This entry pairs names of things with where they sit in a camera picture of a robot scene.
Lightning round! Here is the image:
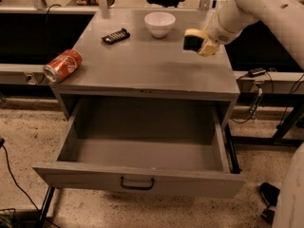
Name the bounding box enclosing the black shoe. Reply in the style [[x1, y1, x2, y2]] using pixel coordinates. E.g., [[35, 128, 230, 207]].
[[258, 182, 280, 224]]

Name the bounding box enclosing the white bowl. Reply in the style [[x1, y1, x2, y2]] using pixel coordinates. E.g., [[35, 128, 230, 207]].
[[144, 11, 176, 38]]

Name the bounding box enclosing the open grey top drawer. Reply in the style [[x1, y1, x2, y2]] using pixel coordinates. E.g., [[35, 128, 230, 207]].
[[33, 97, 244, 199]]

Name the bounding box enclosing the black snack bar packet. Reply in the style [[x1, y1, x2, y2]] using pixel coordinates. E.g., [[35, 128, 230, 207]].
[[102, 28, 130, 45]]

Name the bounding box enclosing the grey drawer cabinet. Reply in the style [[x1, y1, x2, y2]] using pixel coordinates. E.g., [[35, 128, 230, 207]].
[[52, 9, 239, 125]]

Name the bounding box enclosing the black floor cable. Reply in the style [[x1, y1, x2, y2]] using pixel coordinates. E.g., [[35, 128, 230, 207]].
[[0, 138, 56, 228]]

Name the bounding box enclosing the black drawer handle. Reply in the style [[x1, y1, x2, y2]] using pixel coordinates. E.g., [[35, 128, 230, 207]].
[[120, 177, 155, 191]]

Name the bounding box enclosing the black metal stand frame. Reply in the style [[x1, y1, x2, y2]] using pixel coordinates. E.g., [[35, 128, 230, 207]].
[[227, 103, 304, 147]]

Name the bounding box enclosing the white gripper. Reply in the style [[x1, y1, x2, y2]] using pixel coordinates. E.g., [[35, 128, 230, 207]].
[[184, 11, 243, 57]]

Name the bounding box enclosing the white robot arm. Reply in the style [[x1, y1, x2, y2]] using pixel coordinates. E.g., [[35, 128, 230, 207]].
[[183, 0, 304, 228]]

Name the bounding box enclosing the black power adapter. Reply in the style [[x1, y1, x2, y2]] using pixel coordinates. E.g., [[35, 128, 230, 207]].
[[249, 67, 266, 78]]

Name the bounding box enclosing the red soda can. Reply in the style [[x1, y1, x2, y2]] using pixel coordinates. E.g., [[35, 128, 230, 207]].
[[44, 49, 83, 83]]

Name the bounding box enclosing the yellow sponge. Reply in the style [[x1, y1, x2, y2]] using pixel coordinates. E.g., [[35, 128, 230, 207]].
[[183, 35, 204, 52]]

